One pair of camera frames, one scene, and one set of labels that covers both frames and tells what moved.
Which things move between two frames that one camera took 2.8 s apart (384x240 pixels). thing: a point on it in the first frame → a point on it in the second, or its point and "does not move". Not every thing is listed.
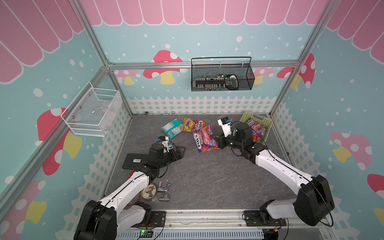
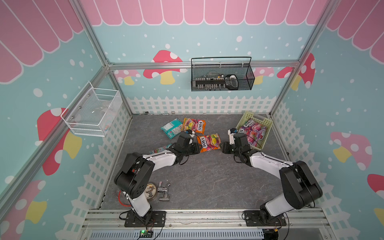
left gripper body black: [169, 157] → [190, 149]
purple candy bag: [204, 139] → [252, 124]
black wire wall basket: [213, 74] does not move
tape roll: [148, 191] does not move
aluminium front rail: [232, 219] does not move
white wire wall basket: [92, 111] does not move
